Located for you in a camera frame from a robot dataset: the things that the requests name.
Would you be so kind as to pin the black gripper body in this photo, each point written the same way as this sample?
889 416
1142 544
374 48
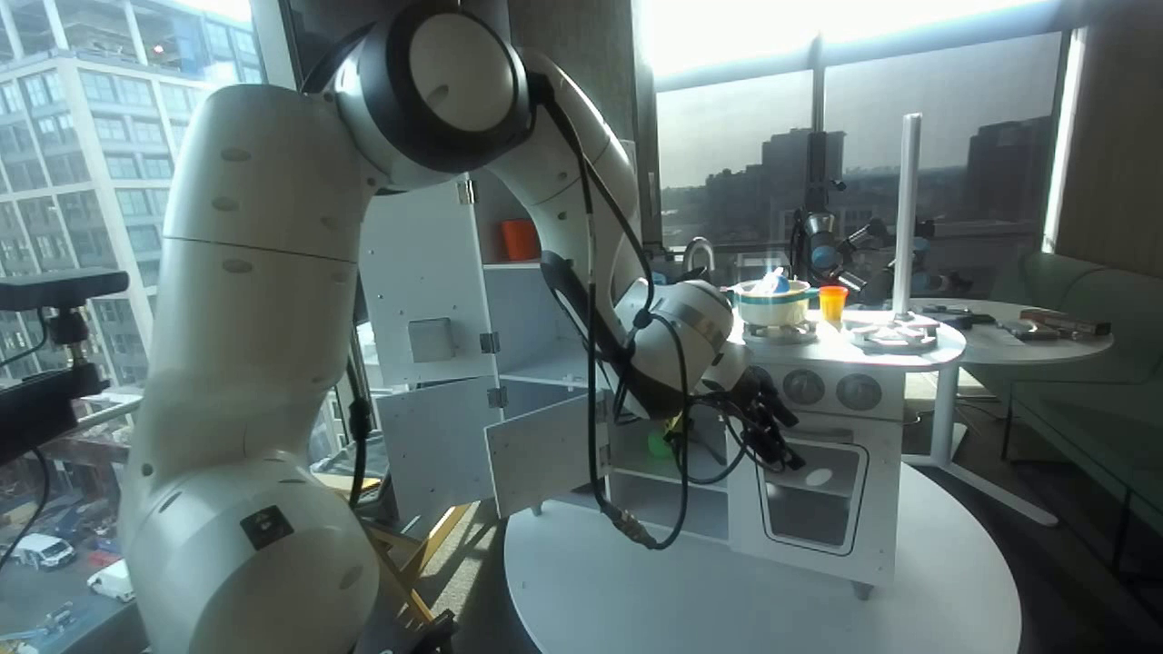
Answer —
761 398

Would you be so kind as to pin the white oven door with window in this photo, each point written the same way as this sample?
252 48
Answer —
744 534

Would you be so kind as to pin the short white fridge door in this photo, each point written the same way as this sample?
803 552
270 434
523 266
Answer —
430 449

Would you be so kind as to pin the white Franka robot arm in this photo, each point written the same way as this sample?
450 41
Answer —
241 305

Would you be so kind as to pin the grey oven knob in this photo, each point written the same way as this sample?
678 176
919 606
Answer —
809 386
857 392

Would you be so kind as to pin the white toy kitchen unit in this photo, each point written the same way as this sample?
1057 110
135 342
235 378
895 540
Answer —
837 360

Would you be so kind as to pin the white toy pot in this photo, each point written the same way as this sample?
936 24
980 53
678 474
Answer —
776 311

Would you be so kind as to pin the small orange translucent cup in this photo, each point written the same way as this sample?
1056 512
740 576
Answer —
833 306

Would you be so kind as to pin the white plate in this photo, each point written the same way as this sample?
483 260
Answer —
895 336

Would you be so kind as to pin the silver toy faucet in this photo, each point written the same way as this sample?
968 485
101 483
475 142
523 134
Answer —
700 251

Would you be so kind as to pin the white upright pole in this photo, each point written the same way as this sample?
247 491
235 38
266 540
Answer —
910 204

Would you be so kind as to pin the white round side table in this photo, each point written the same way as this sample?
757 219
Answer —
1031 352

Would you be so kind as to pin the orange plastic cup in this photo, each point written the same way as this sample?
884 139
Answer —
517 243

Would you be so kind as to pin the dark flat tray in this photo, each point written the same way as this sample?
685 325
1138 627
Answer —
1063 325

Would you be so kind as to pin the green box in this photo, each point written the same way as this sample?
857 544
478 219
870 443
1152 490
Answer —
1091 412

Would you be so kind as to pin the wooden folding chair black fabric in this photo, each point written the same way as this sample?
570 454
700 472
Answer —
439 534

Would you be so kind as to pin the black camera on stand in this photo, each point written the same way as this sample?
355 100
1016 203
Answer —
824 256

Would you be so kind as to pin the black camera rig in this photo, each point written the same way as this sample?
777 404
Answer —
48 400

